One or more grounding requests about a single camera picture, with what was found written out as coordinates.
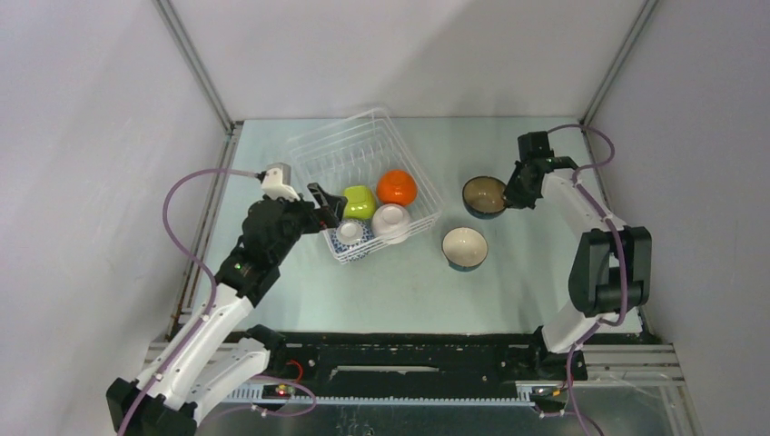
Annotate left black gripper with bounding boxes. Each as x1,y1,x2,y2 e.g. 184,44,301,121
269,183,346,265

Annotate lime green square bowl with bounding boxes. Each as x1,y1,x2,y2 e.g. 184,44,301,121
343,185,378,221

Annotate dark blue floral bowl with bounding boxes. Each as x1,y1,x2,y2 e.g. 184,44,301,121
461,176,507,220

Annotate teal bowl white dots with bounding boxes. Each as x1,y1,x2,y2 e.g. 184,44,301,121
441,227,489,273

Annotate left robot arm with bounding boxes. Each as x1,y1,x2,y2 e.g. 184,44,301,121
106,183,348,435

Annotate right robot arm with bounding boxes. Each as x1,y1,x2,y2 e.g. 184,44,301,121
503,131,652,380

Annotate blue white patterned bowl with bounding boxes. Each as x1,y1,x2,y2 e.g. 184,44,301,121
331,219,374,262

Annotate plain white bowl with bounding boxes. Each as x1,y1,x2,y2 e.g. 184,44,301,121
370,203,411,244

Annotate orange bowl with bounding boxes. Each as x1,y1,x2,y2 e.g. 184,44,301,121
376,169,418,207

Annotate white wire dish rack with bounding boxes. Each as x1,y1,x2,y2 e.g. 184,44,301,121
287,108,442,238

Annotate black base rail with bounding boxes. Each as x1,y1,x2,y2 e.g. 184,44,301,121
168,327,663,401

